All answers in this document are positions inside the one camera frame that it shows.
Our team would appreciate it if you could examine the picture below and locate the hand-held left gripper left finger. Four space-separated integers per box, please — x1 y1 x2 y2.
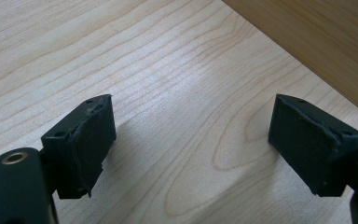
40 93 117 200

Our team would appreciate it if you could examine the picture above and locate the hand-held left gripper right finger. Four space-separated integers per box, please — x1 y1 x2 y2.
268 93 358 198

